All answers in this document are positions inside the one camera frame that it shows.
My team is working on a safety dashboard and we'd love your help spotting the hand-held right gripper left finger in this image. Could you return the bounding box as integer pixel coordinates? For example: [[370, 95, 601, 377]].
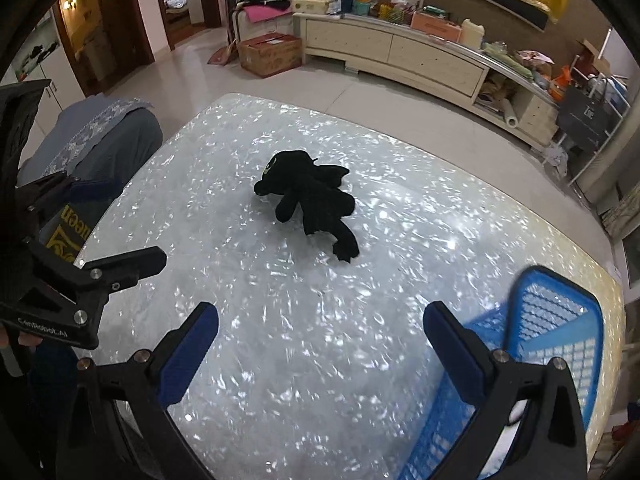
[[55, 301, 221, 480]]

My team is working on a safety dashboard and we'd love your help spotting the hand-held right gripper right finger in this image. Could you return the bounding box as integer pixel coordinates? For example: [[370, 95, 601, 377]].
[[422, 301, 588, 480]]

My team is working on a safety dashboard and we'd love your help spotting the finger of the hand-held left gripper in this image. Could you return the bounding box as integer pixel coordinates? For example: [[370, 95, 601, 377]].
[[15, 171, 126, 233], [0, 240, 167, 351]]

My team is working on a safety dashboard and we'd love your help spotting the blue plastic basket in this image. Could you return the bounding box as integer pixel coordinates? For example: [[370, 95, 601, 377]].
[[395, 266, 603, 480]]

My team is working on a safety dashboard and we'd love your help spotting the black plush toy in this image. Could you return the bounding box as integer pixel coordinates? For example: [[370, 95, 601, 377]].
[[253, 149, 361, 262]]

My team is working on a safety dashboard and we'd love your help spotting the person's black printed shirt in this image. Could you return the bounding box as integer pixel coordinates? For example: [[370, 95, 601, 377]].
[[45, 200, 101, 261]]

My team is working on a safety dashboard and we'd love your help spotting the grey covered chair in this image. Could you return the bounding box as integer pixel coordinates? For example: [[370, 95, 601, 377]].
[[17, 95, 164, 241]]

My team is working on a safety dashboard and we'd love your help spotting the wooden door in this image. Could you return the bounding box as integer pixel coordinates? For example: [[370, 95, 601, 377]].
[[52, 0, 151, 96]]

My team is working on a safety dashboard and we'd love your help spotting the brown cardboard box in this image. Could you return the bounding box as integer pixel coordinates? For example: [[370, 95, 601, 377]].
[[236, 32, 303, 79]]

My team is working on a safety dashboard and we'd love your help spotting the pile of folded clothes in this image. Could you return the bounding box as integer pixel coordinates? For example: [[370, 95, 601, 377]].
[[235, 0, 293, 23]]

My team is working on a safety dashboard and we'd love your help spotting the black shopping bag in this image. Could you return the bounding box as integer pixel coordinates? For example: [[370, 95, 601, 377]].
[[556, 82, 613, 153]]

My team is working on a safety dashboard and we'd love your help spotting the orange packet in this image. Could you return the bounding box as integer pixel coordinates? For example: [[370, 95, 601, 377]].
[[550, 66, 571, 98]]

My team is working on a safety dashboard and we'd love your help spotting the cream sideboard cabinet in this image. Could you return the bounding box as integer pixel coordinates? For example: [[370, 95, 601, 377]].
[[294, 10, 561, 148]]

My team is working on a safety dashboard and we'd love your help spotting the cream plastic jug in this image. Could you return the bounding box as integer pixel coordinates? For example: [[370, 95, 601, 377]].
[[461, 19, 486, 51]]

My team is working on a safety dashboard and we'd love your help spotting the pink cardboard box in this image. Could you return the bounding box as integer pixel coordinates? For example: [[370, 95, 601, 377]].
[[411, 11, 463, 43]]

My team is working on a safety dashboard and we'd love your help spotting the white wire rack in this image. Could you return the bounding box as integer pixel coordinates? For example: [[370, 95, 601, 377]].
[[565, 25, 640, 191]]

